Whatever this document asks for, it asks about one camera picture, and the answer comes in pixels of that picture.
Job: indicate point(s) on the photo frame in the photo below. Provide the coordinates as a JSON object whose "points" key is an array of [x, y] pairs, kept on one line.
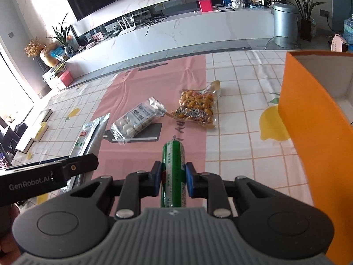
{"points": [[98, 36]]}

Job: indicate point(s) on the potted orchid plant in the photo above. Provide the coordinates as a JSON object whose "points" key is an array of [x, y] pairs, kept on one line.
{"points": [[64, 37]]}

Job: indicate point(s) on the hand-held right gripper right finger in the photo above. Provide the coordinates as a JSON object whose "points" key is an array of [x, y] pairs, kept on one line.
{"points": [[190, 180]]}

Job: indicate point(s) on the blue water jug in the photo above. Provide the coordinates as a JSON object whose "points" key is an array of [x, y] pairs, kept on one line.
{"points": [[349, 34]]}

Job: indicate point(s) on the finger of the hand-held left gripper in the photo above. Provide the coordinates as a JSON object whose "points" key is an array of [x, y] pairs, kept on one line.
{"points": [[81, 165]]}

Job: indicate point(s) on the white notebook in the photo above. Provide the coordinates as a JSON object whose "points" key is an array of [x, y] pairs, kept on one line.
{"points": [[27, 136]]}

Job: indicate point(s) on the white marble media console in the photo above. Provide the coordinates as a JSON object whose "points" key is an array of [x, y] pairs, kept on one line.
{"points": [[165, 33]]}

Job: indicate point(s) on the person's left hand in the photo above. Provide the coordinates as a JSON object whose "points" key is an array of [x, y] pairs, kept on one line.
{"points": [[5, 226]]}

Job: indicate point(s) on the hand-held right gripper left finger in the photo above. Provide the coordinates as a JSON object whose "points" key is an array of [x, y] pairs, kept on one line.
{"points": [[155, 178]]}

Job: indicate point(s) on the peanut snack packet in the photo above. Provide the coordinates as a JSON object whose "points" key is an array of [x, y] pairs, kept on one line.
{"points": [[197, 105]]}

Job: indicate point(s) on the green sausage packet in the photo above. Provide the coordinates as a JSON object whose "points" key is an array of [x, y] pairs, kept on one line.
{"points": [[173, 165]]}

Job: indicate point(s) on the red storage box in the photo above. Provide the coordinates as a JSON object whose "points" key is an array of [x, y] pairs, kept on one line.
{"points": [[65, 78]]}

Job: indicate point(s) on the metal trash can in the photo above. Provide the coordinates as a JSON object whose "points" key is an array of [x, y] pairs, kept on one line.
{"points": [[285, 24]]}

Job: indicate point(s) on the small blue box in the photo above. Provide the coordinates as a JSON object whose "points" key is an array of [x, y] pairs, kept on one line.
{"points": [[256, 5]]}

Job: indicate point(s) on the yellow notebook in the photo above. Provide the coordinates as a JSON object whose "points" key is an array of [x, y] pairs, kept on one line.
{"points": [[41, 131]]}

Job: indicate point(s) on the white router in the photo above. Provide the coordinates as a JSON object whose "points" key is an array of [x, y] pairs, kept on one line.
{"points": [[126, 26]]}

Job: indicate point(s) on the pink fan heater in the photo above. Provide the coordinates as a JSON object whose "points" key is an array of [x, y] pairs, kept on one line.
{"points": [[340, 43]]}

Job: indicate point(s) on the orange cardboard box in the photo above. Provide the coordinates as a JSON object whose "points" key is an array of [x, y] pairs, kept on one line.
{"points": [[311, 143]]}

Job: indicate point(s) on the potted long-leaf plant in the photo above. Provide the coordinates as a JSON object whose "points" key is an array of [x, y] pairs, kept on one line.
{"points": [[307, 24]]}

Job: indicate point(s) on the golden vase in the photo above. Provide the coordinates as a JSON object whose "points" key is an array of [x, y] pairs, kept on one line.
{"points": [[49, 55]]}

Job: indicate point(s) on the dried flowers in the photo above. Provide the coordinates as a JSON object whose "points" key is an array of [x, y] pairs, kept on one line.
{"points": [[33, 47]]}

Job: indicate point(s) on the clear white candy packet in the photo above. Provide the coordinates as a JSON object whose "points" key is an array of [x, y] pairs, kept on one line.
{"points": [[136, 120]]}

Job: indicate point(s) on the silver white packet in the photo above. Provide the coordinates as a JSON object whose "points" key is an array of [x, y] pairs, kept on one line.
{"points": [[91, 135]]}

